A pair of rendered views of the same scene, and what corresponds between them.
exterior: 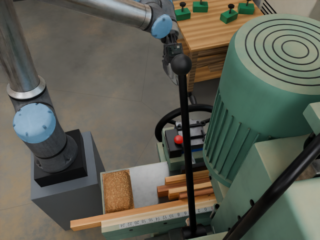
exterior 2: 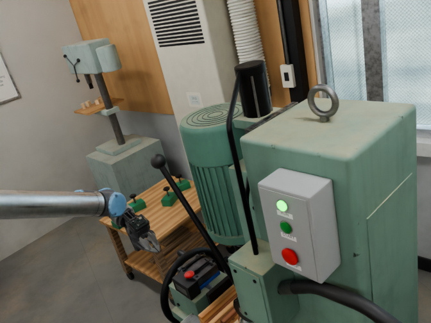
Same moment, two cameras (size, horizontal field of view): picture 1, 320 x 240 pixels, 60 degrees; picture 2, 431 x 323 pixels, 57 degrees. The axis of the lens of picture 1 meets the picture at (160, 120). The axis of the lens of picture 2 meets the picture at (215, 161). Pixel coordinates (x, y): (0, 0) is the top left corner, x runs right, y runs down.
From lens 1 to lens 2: 0.51 m
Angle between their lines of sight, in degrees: 36
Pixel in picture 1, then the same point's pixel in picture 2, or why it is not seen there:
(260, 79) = (206, 128)
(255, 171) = not seen: hidden behind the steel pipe
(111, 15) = (68, 207)
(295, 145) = not seen: hidden behind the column
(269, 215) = (248, 165)
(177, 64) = (156, 159)
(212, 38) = (166, 223)
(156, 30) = (114, 208)
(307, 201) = (251, 136)
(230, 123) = (210, 175)
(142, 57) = (96, 300)
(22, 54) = not seen: outside the picture
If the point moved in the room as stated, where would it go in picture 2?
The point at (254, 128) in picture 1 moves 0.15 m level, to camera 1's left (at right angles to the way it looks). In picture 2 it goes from (223, 163) to (162, 192)
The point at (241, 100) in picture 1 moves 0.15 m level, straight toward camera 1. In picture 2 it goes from (205, 150) to (213, 180)
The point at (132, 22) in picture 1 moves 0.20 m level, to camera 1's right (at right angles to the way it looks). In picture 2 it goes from (88, 208) to (142, 184)
